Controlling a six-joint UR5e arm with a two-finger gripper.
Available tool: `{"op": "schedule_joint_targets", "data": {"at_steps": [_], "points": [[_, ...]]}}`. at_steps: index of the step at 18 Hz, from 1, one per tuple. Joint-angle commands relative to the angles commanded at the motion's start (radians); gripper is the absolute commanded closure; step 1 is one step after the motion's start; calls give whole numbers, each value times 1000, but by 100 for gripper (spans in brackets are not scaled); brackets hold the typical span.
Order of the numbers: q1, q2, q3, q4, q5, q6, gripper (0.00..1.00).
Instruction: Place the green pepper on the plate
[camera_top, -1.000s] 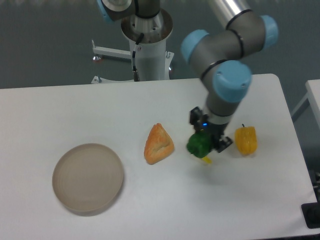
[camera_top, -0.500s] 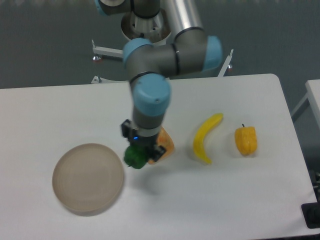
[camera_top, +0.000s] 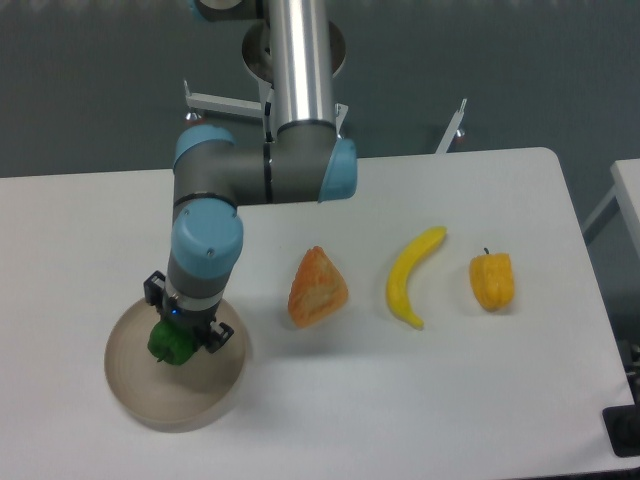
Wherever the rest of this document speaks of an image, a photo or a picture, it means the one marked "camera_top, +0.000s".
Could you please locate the black clamp at table edge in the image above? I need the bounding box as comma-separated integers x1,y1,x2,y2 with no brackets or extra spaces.
601,339,640,459

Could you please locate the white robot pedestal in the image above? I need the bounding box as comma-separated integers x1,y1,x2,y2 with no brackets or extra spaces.
183,20,467,154

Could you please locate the orange triangular bread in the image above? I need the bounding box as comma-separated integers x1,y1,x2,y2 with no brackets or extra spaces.
287,246,349,328

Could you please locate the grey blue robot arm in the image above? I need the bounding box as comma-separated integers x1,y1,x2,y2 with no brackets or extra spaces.
144,1,357,365

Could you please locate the beige round plate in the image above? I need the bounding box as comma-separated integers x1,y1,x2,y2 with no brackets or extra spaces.
104,299,250,432

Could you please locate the black cable on pedestal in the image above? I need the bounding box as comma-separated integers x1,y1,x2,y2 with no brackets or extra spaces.
263,87,275,144

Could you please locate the yellow banana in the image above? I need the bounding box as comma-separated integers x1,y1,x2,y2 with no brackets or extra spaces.
385,226,447,331

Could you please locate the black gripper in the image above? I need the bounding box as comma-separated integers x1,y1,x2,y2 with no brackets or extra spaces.
143,270,235,354

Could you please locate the white side table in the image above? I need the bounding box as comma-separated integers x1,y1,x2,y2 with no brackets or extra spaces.
581,158,640,252

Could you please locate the green bell pepper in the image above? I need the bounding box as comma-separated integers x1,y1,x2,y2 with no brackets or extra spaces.
147,320,196,366

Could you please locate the yellow orange bell pepper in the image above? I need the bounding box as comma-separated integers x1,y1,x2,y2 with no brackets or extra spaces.
469,248,515,312

